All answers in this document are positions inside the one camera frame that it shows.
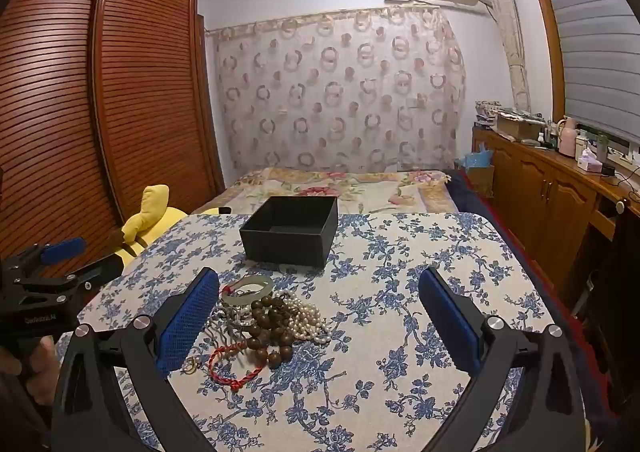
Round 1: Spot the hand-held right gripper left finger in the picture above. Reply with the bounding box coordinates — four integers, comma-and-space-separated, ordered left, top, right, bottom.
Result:
50, 266, 222, 452

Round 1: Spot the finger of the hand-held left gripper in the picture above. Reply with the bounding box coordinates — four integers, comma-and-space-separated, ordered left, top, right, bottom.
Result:
2, 237, 87, 284
12, 252, 125, 305

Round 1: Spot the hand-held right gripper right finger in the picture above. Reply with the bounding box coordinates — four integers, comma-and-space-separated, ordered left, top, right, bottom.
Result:
417, 266, 588, 452

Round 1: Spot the silver chain jewelry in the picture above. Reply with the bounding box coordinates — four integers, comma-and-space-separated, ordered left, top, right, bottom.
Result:
210, 305, 251, 349

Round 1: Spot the pale jade bangle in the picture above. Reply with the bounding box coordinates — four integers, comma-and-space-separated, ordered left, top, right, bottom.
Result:
222, 276, 275, 306

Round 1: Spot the red braided cord bracelet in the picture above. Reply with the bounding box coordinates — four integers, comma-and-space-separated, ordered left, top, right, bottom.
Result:
207, 339, 269, 391

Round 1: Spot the brown wooden bead bracelet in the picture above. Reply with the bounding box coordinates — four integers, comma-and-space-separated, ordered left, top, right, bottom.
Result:
235, 295, 301, 370

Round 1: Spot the white pearl necklace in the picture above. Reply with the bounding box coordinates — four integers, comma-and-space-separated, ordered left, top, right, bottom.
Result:
277, 289, 333, 346

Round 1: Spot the black square box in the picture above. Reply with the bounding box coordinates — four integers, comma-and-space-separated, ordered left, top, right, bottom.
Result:
239, 195, 339, 268

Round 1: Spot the person's left hand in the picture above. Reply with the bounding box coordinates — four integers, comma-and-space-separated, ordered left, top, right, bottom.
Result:
0, 336, 63, 408

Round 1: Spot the yellow plush toy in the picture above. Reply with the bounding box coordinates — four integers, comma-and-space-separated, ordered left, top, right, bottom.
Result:
107, 185, 233, 267

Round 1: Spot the blue floral tablecloth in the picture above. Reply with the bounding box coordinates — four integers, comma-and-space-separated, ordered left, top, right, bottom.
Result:
55, 212, 566, 452

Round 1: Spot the bed with floral bedspread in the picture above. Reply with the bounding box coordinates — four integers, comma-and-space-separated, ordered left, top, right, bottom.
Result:
190, 166, 458, 217

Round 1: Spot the brown louvered wooden wardrobe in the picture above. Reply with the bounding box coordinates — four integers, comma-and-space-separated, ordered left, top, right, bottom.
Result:
0, 0, 226, 283

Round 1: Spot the long wooden sideboard cabinet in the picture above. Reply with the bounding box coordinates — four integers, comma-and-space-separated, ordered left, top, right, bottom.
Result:
472, 125, 640, 303

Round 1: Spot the blue plastic bag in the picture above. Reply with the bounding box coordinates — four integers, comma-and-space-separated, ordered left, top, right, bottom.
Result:
456, 142, 496, 171

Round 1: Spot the open cardboard box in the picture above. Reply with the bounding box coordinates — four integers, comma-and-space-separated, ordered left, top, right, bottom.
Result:
495, 111, 544, 141

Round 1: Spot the pink tissue box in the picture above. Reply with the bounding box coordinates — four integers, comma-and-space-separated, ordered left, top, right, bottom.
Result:
577, 147, 604, 174

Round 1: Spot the pile of papers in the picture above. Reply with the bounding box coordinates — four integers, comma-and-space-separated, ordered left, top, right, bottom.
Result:
474, 100, 502, 128

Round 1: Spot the pink thermos jug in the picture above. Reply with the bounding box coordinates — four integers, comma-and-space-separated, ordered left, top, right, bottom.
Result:
557, 116, 579, 158

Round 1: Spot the beige tied window curtain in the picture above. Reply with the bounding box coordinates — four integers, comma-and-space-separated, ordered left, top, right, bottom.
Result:
479, 0, 532, 114

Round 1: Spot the grey window blind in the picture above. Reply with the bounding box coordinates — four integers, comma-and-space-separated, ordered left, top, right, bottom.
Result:
537, 0, 640, 144

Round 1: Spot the circle patterned wall curtain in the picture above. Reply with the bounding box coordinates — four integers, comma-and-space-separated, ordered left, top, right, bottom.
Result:
207, 5, 467, 174

